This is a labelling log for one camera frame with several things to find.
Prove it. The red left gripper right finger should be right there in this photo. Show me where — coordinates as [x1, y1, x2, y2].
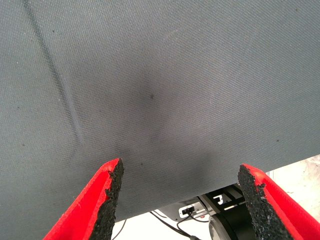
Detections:
[237, 163, 320, 240]

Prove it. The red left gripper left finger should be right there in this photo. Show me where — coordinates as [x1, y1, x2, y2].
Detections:
[42, 157, 125, 240]

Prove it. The black cylinder with grey rim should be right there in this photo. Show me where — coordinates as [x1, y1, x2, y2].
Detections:
[208, 211, 256, 240]

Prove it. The grey panel with port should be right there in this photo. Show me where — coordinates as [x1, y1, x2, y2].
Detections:
[156, 197, 216, 222]

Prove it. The dark grey table cloth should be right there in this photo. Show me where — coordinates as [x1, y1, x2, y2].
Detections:
[0, 0, 320, 240]

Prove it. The thin black floor cable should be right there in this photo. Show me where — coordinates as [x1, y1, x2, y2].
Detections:
[111, 218, 128, 240]
[149, 210, 193, 238]

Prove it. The black plugged cable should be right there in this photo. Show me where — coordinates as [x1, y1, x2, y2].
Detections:
[176, 208, 201, 240]

